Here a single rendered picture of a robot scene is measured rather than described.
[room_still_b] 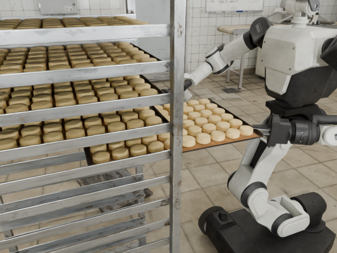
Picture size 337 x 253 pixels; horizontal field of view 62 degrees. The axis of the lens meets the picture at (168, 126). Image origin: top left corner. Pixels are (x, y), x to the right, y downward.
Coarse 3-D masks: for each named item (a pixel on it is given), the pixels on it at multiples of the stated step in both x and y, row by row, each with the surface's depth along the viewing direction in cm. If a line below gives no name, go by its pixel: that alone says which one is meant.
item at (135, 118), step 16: (112, 112) 90; (128, 112) 89; (144, 112) 89; (0, 128) 84; (16, 128) 81; (32, 128) 79; (48, 128) 79; (64, 128) 84; (80, 128) 79; (96, 128) 79; (112, 128) 79; (128, 128) 82; (0, 144) 71; (16, 144) 72; (32, 144) 72
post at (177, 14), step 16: (176, 0) 65; (176, 16) 66; (176, 32) 68; (176, 48) 70; (176, 64) 71; (176, 80) 73; (176, 96) 75; (176, 112) 77; (176, 128) 79; (176, 144) 81; (176, 160) 84; (176, 176) 86; (176, 192) 89; (176, 208) 91; (176, 224) 94; (176, 240) 98
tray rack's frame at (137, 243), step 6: (0, 198) 115; (6, 234) 123; (12, 234) 125; (120, 246) 154; (126, 246) 154; (132, 246) 154; (102, 252) 150; (108, 252) 150; (114, 252) 150; (144, 252) 150
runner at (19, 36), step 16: (0, 32) 57; (16, 32) 58; (32, 32) 59; (48, 32) 60; (64, 32) 62; (80, 32) 63; (96, 32) 64; (112, 32) 65; (128, 32) 67; (144, 32) 68; (160, 32) 70
